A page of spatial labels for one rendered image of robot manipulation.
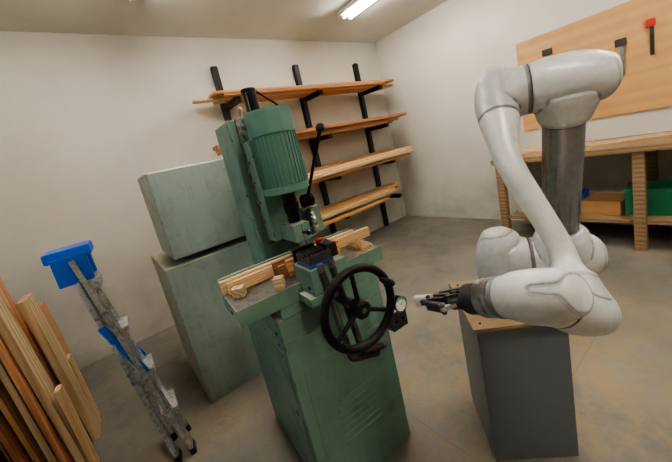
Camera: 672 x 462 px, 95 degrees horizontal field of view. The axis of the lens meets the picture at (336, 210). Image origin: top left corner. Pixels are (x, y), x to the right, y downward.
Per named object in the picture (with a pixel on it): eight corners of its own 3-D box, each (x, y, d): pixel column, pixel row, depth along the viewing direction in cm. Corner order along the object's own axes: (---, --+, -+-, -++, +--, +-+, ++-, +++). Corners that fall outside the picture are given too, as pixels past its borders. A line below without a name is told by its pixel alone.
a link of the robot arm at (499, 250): (477, 273, 131) (471, 224, 126) (527, 271, 123) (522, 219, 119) (478, 292, 117) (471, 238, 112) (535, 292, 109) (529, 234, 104)
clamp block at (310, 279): (315, 298, 99) (308, 272, 97) (297, 287, 110) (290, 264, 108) (351, 280, 106) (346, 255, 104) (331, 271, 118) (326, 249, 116)
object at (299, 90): (267, 303, 303) (192, 45, 258) (246, 290, 348) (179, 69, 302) (430, 219, 459) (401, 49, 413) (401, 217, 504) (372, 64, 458)
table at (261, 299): (249, 342, 88) (243, 323, 87) (224, 308, 114) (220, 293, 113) (400, 263, 118) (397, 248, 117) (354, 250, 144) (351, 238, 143)
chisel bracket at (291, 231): (298, 247, 118) (292, 226, 116) (284, 242, 130) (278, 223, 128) (314, 240, 122) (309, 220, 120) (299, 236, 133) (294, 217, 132)
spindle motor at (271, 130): (275, 198, 108) (251, 107, 102) (259, 197, 123) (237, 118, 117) (317, 185, 117) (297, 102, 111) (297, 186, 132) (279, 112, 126)
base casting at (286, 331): (283, 347, 104) (276, 323, 102) (238, 298, 153) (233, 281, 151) (381, 292, 126) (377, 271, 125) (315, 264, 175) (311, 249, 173)
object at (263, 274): (229, 295, 109) (226, 285, 108) (228, 293, 111) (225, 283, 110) (370, 235, 141) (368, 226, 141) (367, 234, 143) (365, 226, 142)
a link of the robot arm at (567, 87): (526, 259, 124) (594, 256, 115) (534, 290, 112) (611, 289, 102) (516, 58, 88) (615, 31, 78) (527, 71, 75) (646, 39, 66)
